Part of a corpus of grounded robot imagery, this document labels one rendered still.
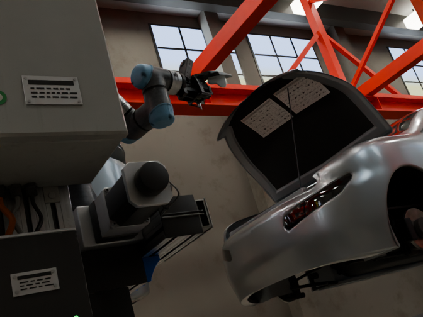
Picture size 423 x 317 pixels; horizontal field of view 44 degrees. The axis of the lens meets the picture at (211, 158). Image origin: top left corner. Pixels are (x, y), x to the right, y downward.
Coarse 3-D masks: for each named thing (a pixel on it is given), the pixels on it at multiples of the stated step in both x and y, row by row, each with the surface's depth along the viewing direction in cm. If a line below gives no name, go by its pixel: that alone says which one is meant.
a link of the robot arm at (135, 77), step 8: (144, 64) 155; (136, 72) 155; (144, 72) 152; (152, 72) 154; (160, 72) 157; (168, 72) 159; (136, 80) 154; (144, 80) 153; (152, 80) 154; (160, 80) 155; (168, 80) 158; (144, 88) 154; (168, 88) 160
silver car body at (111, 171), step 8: (120, 144) 279; (120, 152) 280; (112, 160) 264; (120, 160) 287; (104, 168) 260; (112, 168) 262; (120, 168) 266; (96, 176) 255; (104, 176) 257; (112, 176) 260; (120, 176) 263; (96, 184) 253; (104, 184) 255; (112, 184) 258; (96, 192) 251; (144, 288) 245; (136, 296) 239; (144, 296) 253
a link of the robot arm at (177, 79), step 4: (172, 72) 162; (176, 72) 161; (172, 76) 160; (176, 76) 162; (180, 76) 163; (176, 80) 161; (180, 80) 162; (172, 84) 160; (176, 84) 161; (180, 84) 162; (172, 88) 161; (176, 88) 162; (180, 88) 163; (168, 92) 162; (172, 92) 163; (176, 92) 163
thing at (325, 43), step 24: (264, 0) 481; (312, 0) 845; (240, 24) 508; (312, 24) 842; (384, 24) 741; (216, 48) 543; (336, 48) 847; (192, 72) 582; (336, 72) 803; (360, 72) 774; (384, 72) 731; (216, 96) 617; (240, 96) 638; (384, 96) 778; (408, 96) 880
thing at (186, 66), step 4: (184, 60) 173; (188, 60) 173; (192, 60) 174; (180, 64) 175; (184, 64) 172; (188, 64) 172; (192, 64) 173; (180, 68) 174; (184, 68) 170; (188, 68) 170; (180, 72) 171; (184, 72) 168; (188, 72) 169; (188, 76) 168; (188, 80) 167
